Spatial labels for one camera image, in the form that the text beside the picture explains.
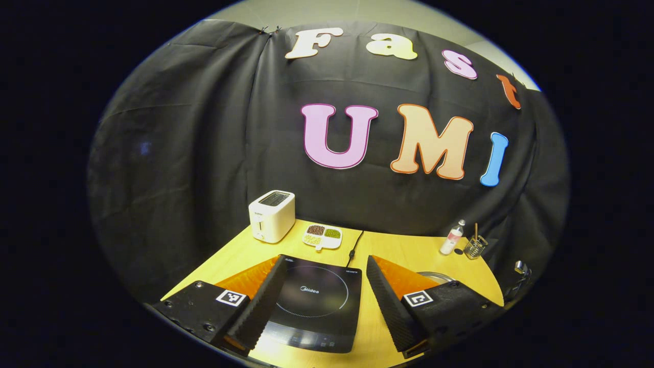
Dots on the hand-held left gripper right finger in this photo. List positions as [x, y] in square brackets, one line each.
[391, 306]

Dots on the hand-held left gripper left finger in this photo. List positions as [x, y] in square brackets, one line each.
[263, 306]

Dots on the black induction cooktop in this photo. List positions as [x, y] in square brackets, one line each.
[327, 319]

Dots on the ribbed glass cup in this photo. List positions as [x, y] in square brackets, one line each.
[474, 249]

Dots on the small clear plastic bottle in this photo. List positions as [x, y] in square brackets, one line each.
[451, 240]

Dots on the pile of pale yellow beans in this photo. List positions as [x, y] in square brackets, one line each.
[312, 239]

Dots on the white toaster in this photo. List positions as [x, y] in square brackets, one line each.
[271, 220]

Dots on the white divided dish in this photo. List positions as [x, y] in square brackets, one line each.
[329, 242]

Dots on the pile of brown beans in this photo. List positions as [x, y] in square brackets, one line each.
[316, 230]

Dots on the pile of green beans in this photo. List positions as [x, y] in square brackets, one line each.
[332, 233]

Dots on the black backdrop cloth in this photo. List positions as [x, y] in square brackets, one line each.
[204, 153]

